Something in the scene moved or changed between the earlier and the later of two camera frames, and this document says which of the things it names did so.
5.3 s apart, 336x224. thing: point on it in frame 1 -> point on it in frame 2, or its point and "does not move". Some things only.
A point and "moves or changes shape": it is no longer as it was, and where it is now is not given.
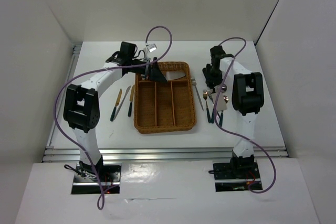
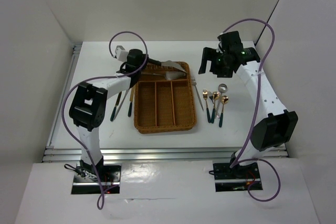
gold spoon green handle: (209, 95) moves or changes shape
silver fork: (193, 82) does not move
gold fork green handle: (205, 95) does not move
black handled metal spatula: (213, 112) -> (167, 63)
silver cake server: (174, 75) does not move
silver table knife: (118, 108) does not move
